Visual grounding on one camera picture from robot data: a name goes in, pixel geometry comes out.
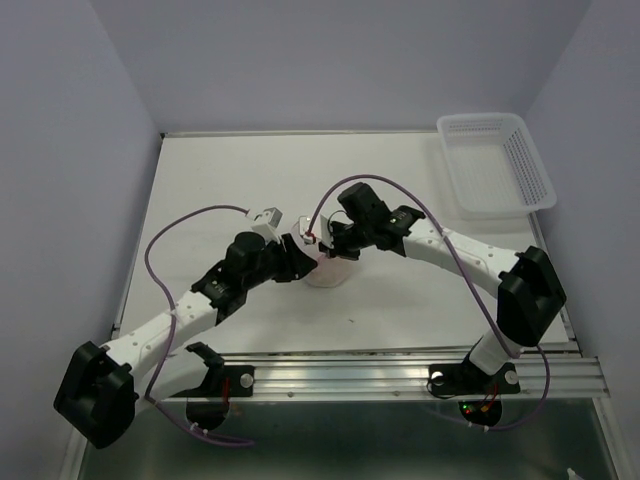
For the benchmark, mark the pink-trimmed mesh laundry bag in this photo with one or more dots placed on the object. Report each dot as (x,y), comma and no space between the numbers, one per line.
(329,272)

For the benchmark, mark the white plastic perforated basket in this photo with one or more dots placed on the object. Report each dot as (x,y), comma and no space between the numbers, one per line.
(494,165)

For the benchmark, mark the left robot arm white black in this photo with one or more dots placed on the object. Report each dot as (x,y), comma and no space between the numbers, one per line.
(104,386)

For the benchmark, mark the aluminium rail frame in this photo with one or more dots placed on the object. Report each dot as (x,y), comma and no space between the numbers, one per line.
(340,373)

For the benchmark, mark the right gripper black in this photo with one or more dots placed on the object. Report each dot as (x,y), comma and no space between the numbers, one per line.
(337,251)

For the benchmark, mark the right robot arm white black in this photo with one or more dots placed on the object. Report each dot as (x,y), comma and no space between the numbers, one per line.
(518,292)

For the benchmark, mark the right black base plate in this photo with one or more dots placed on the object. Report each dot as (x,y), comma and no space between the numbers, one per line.
(448,381)

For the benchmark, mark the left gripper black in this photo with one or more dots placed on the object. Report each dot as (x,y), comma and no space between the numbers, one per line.
(294,261)

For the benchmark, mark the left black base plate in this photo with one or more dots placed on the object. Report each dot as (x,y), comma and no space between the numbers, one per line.
(208,405)

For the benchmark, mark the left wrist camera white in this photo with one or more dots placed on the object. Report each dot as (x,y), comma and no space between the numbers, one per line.
(265,223)

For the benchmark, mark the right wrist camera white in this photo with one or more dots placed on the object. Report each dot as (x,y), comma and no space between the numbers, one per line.
(316,233)

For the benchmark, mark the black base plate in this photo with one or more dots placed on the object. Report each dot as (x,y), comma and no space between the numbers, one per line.
(208,405)
(448,381)

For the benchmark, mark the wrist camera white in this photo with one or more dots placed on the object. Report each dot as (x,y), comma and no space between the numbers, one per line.
(316,233)
(265,223)

